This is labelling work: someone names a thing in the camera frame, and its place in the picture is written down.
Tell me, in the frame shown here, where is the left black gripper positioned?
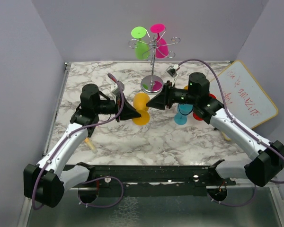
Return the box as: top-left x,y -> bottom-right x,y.
94,92 -> 142,122

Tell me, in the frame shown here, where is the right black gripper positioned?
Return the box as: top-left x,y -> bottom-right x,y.
147,80 -> 198,110

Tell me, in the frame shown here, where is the orange wine glass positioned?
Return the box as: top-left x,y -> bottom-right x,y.
132,92 -> 150,125

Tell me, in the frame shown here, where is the blue wine glass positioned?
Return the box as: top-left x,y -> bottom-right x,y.
174,104 -> 193,125

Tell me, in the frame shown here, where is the red wine glass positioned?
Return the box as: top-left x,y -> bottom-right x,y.
193,93 -> 217,121

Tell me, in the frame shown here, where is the green wine glass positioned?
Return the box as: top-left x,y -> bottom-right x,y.
131,26 -> 149,60

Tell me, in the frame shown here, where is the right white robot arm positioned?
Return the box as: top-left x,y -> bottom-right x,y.
146,72 -> 284,187

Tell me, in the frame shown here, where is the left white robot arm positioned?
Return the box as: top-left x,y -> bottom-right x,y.
23,81 -> 141,208

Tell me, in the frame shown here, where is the chrome wine glass rack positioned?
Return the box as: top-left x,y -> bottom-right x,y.
128,36 -> 181,95

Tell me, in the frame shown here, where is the pink wine glass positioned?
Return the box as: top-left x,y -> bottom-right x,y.
150,23 -> 169,59

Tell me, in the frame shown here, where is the beige tube on table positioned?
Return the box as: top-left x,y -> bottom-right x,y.
85,138 -> 98,154

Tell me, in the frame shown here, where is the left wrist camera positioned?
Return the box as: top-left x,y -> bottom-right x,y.
110,81 -> 124,98

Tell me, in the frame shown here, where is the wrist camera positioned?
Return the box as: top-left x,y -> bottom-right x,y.
110,81 -> 124,98
166,64 -> 180,84

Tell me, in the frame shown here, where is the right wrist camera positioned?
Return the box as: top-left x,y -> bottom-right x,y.
166,64 -> 180,84

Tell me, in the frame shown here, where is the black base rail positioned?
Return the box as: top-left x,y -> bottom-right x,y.
68,163 -> 237,197

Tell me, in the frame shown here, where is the aluminium frame rail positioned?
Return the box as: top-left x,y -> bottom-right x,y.
41,62 -> 71,157

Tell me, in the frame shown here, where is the whiteboard with yellow frame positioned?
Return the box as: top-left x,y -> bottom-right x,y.
210,60 -> 278,129

